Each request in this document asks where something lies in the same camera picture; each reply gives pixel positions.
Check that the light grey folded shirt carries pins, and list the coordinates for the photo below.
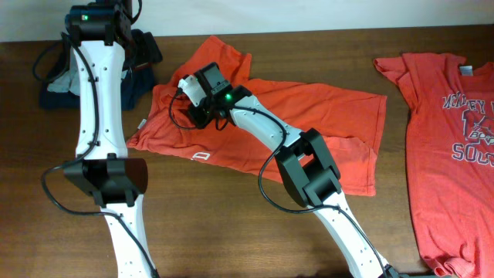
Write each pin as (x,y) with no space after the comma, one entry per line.
(69,82)

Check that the dark navy folded garment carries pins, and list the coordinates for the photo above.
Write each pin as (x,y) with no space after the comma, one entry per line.
(134,84)

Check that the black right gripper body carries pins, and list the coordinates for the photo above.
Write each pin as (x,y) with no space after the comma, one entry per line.
(202,113)

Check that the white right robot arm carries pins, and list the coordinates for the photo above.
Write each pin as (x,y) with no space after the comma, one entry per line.
(308,170)

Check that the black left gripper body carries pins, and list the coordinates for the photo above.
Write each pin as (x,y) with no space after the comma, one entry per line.
(143,52)

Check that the red soccer t-shirt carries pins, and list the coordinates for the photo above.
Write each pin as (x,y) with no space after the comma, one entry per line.
(449,158)

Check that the orange Fram t-shirt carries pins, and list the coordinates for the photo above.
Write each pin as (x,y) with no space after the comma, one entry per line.
(351,122)

